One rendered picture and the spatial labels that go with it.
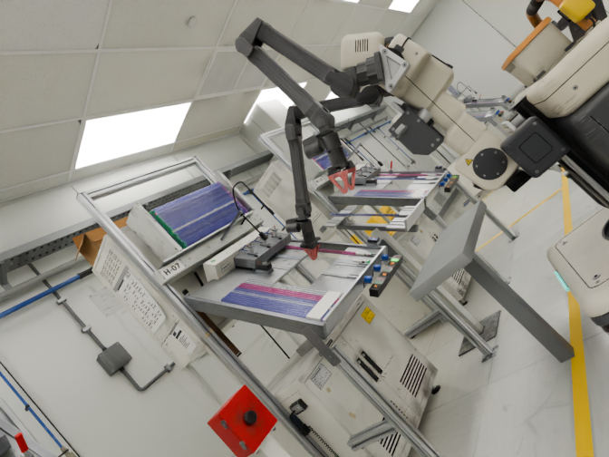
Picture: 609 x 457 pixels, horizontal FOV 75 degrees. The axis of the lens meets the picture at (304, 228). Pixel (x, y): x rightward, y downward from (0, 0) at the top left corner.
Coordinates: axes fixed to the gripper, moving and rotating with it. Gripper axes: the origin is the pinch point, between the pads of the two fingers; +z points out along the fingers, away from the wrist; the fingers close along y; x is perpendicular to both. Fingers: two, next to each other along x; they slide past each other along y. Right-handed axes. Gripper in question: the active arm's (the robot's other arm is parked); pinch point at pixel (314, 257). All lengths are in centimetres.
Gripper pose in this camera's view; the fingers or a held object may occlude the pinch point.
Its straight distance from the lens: 197.4
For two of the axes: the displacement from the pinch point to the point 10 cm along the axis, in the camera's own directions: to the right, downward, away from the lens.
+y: -4.9, 3.7, -7.9
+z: 2.2, 9.3, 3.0
